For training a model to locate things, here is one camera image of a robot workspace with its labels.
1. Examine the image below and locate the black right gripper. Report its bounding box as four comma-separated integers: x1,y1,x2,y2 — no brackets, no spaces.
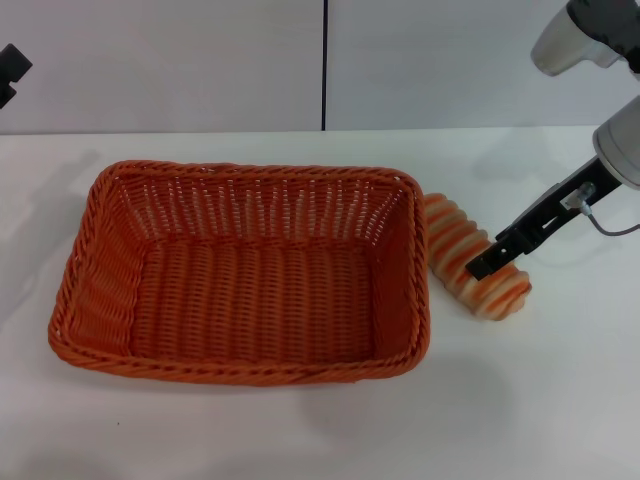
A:
466,154,624,282

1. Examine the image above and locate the striped ridged bread loaf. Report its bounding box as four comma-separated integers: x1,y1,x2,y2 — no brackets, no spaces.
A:
423,192,533,322

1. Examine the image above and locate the orange woven rectangular basket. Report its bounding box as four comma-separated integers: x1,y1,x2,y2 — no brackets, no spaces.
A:
47,159,431,389

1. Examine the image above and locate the thin grey gripper cable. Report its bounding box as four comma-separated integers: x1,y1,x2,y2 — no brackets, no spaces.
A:
582,202,640,238

